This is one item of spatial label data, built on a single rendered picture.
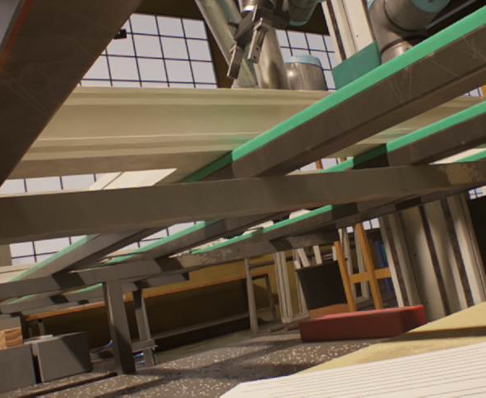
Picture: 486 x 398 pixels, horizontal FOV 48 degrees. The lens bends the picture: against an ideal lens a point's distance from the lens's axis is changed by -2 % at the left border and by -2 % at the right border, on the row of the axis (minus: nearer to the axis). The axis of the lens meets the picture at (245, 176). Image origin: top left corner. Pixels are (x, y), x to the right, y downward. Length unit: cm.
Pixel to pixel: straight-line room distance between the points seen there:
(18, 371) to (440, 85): 126
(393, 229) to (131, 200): 159
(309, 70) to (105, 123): 157
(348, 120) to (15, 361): 117
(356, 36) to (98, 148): 173
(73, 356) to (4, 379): 17
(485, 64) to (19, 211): 35
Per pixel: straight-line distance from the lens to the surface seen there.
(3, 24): 22
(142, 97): 57
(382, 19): 175
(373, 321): 101
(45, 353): 150
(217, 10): 181
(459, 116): 69
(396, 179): 70
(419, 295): 203
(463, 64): 40
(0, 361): 148
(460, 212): 185
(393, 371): 43
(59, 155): 52
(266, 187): 56
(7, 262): 837
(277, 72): 157
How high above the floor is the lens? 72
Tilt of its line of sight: 11 degrees up
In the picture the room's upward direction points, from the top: 12 degrees counter-clockwise
